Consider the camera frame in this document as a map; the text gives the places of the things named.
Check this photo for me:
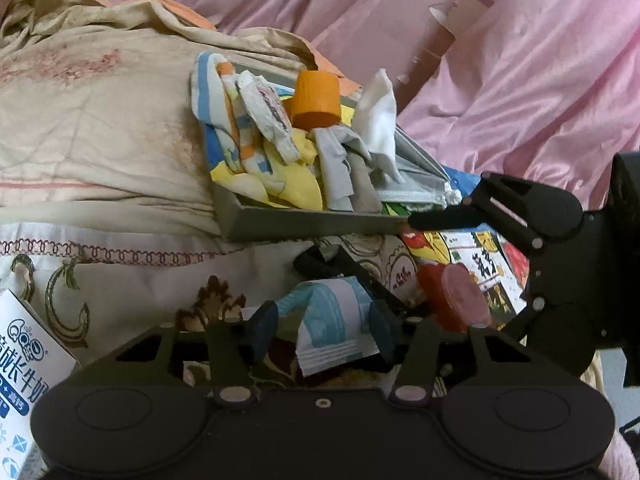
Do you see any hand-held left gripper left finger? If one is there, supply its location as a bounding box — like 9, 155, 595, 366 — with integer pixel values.
65, 301, 280, 407

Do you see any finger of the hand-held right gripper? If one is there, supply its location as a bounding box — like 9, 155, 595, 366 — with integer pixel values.
500, 295, 548, 346
407, 172, 551, 256

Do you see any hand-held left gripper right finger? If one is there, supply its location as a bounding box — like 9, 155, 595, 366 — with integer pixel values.
367, 305, 581, 407

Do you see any blue and white wipes packet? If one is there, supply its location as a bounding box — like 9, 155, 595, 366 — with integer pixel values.
275, 275, 383, 378

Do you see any grey tray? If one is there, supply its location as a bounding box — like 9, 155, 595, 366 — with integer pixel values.
202, 57, 451, 243

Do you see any white tissue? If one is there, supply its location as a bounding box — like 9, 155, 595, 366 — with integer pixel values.
352, 69, 406, 183

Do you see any light grey cloth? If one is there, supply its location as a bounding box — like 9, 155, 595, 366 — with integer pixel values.
310, 127, 358, 213

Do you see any yellow cloth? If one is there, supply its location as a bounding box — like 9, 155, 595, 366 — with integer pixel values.
240, 127, 326, 211

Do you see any white printed snack pouch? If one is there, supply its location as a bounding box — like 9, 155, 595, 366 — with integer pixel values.
236, 71, 298, 165

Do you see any blue and orange striped cloth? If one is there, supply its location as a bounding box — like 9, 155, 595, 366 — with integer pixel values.
190, 51, 273, 181

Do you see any colourful cartoon mat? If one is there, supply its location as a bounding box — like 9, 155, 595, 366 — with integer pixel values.
380, 165, 531, 331

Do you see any red round container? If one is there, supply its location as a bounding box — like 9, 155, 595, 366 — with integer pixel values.
417, 262, 496, 333

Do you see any floral bed cover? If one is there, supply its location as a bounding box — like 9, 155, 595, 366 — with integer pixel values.
0, 220, 431, 391

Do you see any white and blue milk carton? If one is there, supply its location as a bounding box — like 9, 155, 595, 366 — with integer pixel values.
0, 287, 83, 480

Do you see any beige quilt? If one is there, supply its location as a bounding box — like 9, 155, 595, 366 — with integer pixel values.
0, 0, 361, 241

